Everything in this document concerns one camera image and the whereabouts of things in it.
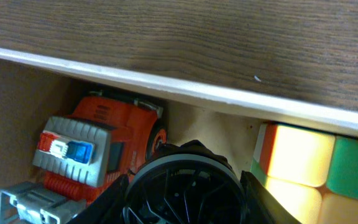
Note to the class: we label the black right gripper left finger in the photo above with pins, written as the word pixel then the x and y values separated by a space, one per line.
pixel 108 207

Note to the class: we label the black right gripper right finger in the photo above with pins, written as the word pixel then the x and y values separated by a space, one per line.
pixel 261 206

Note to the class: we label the colourful puzzle cube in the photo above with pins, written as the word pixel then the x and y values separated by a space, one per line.
pixel 312 174

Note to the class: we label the red toy fire truck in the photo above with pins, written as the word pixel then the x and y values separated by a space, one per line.
pixel 82 154

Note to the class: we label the black round cap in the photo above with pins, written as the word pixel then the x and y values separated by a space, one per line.
pixel 185 184

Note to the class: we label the beige cardboard box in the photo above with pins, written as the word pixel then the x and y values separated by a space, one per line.
pixel 34 88

